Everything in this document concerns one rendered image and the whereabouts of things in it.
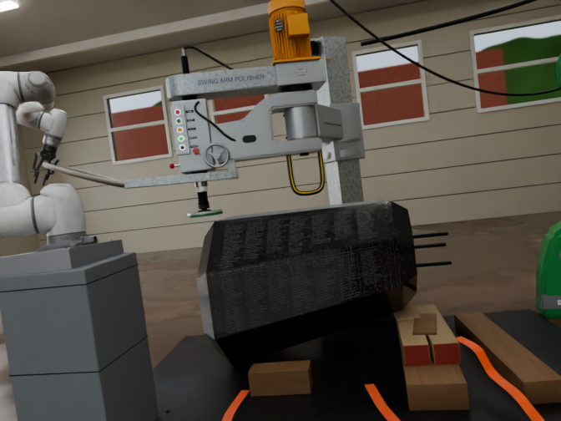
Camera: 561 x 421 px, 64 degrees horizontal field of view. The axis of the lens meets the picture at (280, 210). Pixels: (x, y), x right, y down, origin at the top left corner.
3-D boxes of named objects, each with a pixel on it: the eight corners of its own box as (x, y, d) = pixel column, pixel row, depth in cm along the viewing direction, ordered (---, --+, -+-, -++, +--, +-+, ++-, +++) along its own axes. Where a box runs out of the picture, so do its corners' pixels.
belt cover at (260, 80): (319, 95, 295) (316, 69, 294) (327, 86, 270) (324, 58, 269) (171, 110, 285) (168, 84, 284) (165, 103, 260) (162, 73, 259)
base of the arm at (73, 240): (83, 245, 182) (81, 231, 182) (34, 251, 186) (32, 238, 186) (108, 241, 200) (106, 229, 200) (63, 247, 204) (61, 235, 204)
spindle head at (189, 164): (241, 172, 290) (232, 102, 288) (242, 170, 268) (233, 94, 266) (184, 179, 286) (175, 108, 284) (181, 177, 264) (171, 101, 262)
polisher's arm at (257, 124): (318, 169, 295) (309, 93, 292) (325, 166, 272) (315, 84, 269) (205, 182, 287) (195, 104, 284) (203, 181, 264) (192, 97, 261)
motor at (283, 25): (311, 71, 295) (304, 9, 293) (320, 57, 265) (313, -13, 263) (269, 75, 292) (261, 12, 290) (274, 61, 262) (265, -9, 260)
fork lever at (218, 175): (238, 178, 289) (237, 170, 288) (239, 177, 269) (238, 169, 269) (128, 189, 281) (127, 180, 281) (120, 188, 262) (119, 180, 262)
